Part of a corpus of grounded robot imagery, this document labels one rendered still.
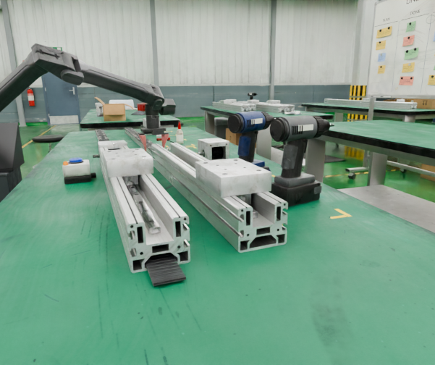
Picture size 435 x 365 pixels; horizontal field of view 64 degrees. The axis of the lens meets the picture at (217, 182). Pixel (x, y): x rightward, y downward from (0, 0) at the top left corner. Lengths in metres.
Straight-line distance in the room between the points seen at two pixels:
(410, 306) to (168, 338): 0.32
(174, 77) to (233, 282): 12.01
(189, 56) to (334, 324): 12.27
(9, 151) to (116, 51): 10.96
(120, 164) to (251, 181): 0.33
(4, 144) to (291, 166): 1.10
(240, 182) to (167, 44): 11.90
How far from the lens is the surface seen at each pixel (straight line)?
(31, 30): 12.58
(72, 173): 1.19
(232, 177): 0.67
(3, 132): 1.60
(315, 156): 2.97
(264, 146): 3.76
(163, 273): 0.57
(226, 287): 0.55
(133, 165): 0.87
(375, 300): 0.56
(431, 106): 5.27
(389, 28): 4.33
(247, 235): 0.64
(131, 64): 12.33
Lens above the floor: 1.07
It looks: 15 degrees down
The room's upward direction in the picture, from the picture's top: 1 degrees counter-clockwise
